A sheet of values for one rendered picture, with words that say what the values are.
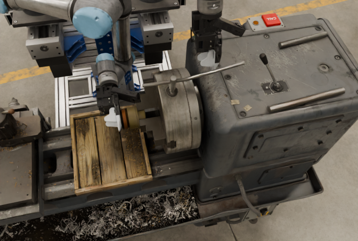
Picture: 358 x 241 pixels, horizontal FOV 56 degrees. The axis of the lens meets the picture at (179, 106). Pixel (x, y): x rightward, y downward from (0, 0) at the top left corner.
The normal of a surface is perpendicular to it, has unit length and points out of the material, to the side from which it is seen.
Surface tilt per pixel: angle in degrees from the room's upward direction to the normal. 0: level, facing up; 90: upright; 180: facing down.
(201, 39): 72
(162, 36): 90
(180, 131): 60
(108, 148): 0
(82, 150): 0
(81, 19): 89
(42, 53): 90
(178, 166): 0
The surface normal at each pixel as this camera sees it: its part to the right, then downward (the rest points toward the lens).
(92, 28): -0.28, 0.79
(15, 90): 0.04, -0.55
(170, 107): 0.14, -0.10
